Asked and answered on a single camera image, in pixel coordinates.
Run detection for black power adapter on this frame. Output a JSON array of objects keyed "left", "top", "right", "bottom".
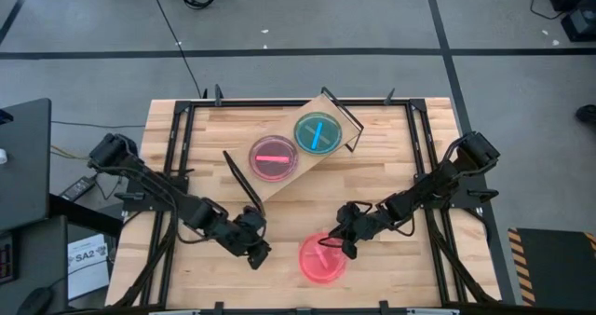
[{"left": 59, "top": 177, "right": 97, "bottom": 203}]

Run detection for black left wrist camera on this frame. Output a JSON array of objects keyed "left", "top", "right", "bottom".
[{"left": 240, "top": 205, "right": 268, "bottom": 228}]

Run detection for black computer mouse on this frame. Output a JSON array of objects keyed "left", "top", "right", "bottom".
[{"left": 16, "top": 286, "right": 54, "bottom": 315}]

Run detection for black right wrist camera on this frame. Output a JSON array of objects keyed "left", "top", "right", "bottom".
[{"left": 335, "top": 201, "right": 362, "bottom": 220}]

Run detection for white printed paper sheet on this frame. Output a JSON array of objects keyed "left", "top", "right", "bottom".
[{"left": 67, "top": 233, "right": 111, "bottom": 301}]

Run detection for dark keypad device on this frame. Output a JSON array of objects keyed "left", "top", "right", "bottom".
[{"left": 0, "top": 230, "right": 20, "bottom": 286}]

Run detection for dark grey desk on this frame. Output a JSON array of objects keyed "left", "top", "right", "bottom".
[{"left": 0, "top": 98, "right": 52, "bottom": 232}]

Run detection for wooden tray board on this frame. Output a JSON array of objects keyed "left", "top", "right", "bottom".
[{"left": 222, "top": 86, "right": 365, "bottom": 217}]

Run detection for long black floor cable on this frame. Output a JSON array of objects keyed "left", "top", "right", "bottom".
[{"left": 147, "top": 0, "right": 206, "bottom": 100}]

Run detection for person's shoe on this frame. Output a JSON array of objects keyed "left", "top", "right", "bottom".
[{"left": 575, "top": 103, "right": 596, "bottom": 126}]

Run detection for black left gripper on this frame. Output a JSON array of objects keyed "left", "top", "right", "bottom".
[{"left": 214, "top": 216, "right": 273, "bottom": 271}]

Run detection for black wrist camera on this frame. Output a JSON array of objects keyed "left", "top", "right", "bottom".
[
  {"left": 335, "top": 201, "right": 362, "bottom": 220},
  {"left": 240, "top": 205, "right": 268, "bottom": 228}
]

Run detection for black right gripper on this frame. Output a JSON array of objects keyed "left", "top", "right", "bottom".
[{"left": 325, "top": 207, "right": 390, "bottom": 261}]

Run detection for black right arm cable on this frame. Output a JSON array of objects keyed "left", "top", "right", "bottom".
[{"left": 318, "top": 200, "right": 420, "bottom": 251}]

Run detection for black mat hazard stripes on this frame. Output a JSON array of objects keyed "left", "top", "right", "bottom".
[{"left": 507, "top": 226, "right": 596, "bottom": 307}]

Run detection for thin black equipment cable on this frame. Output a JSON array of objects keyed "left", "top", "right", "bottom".
[{"left": 529, "top": 0, "right": 567, "bottom": 21}]

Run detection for black desk beam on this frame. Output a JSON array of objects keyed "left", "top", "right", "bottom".
[{"left": 48, "top": 193, "right": 125, "bottom": 238}]

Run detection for black metal rig frame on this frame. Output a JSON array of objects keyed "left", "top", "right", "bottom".
[{"left": 111, "top": 98, "right": 502, "bottom": 315}]

